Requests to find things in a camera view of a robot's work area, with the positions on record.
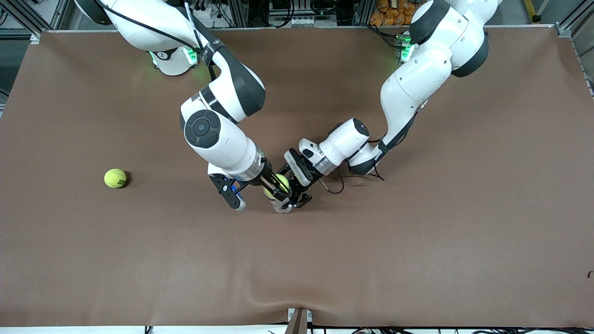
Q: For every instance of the orange objects pile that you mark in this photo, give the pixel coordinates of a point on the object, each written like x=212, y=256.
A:
x=394, y=14

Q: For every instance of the aluminium frame rail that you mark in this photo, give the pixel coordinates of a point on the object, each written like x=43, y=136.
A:
x=564, y=28
x=28, y=18

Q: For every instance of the aluminium profile post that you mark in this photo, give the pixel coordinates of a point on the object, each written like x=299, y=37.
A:
x=298, y=322

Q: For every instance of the brown table mat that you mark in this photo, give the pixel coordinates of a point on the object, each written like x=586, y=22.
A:
x=297, y=260

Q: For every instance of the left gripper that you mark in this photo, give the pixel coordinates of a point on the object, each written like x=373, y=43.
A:
x=310, y=178

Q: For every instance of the yellow tennis ball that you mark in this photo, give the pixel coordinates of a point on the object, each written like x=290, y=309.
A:
x=115, y=178
x=282, y=180

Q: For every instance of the white power strip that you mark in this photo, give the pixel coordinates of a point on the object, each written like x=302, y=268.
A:
x=211, y=11

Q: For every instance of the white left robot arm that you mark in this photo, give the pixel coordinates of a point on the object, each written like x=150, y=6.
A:
x=413, y=83

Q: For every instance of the grey terminal block device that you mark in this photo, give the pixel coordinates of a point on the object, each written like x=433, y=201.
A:
x=301, y=18

